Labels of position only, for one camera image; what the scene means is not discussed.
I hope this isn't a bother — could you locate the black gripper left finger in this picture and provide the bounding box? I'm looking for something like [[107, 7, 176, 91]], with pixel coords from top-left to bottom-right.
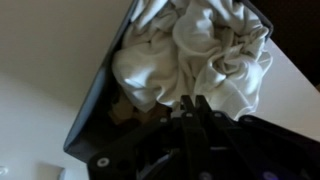
[[87, 94, 213, 180]]

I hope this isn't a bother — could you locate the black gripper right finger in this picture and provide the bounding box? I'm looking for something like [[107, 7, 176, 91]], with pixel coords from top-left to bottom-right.
[[195, 94, 320, 180]]

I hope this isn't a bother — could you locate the grey fabric basket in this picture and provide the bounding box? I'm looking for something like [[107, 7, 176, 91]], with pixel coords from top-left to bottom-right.
[[63, 0, 275, 165]]

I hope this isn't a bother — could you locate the white shirt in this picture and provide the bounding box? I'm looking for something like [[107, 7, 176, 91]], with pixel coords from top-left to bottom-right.
[[111, 0, 274, 121]]

